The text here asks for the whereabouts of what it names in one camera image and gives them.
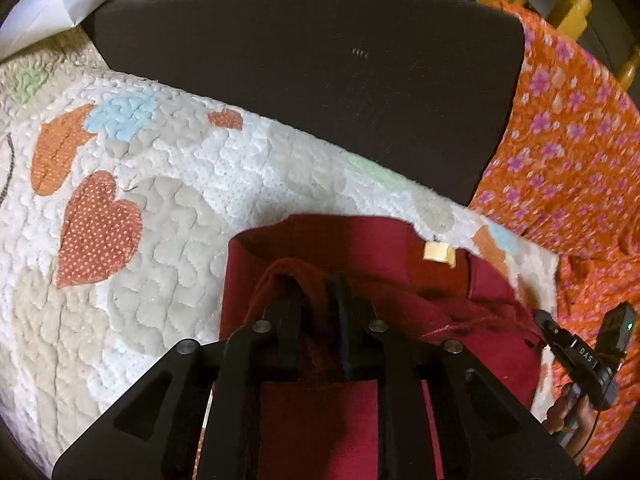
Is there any dark red knit shirt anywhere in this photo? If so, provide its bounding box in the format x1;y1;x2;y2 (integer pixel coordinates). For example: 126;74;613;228
220;214;541;479

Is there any person's right hand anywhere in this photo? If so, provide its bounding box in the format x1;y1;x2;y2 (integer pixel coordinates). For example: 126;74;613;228
541;382;599;456

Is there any orange floral fabric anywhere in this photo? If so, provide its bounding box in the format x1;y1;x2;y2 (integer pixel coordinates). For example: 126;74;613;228
468;0;640;476

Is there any white quilted heart bedspread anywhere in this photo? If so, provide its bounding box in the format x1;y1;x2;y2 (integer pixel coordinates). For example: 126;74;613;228
1;28;558;474

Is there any black cushion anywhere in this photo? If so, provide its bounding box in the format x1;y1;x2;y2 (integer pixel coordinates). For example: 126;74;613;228
84;0;525;205

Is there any wooden bed headboard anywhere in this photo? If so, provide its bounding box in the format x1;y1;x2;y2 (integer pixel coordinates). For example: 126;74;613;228
476;0;640;91

